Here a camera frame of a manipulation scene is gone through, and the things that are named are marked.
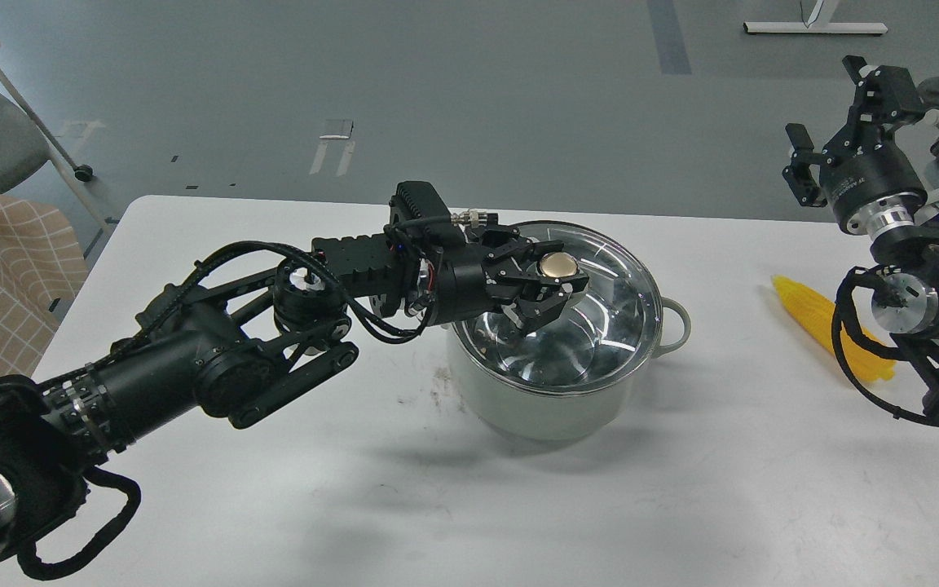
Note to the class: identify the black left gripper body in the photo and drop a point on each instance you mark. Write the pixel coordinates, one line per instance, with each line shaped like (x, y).
(474, 272)

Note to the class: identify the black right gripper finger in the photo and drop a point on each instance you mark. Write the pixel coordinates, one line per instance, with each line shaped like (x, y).
(799, 138)
(805, 189)

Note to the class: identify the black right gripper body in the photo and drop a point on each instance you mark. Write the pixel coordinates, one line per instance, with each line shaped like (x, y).
(861, 170)

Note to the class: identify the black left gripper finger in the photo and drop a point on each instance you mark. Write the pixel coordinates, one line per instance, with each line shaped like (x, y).
(534, 251)
(541, 302)

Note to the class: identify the glass pot lid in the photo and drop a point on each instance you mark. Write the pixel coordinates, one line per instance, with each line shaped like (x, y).
(606, 336)

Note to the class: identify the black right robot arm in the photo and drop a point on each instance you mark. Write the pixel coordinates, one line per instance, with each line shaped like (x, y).
(891, 309)

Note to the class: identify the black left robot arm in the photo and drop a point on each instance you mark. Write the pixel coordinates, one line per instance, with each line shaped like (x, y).
(255, 326)

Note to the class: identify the pale green steel pot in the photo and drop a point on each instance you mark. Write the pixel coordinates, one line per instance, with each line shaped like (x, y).
(556, 418)

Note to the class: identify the white desk leg base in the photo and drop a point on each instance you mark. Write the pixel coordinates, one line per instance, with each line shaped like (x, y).
(819, 22)

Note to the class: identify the beige checkered cloth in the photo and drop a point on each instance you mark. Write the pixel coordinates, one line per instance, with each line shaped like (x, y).
(40, 261)

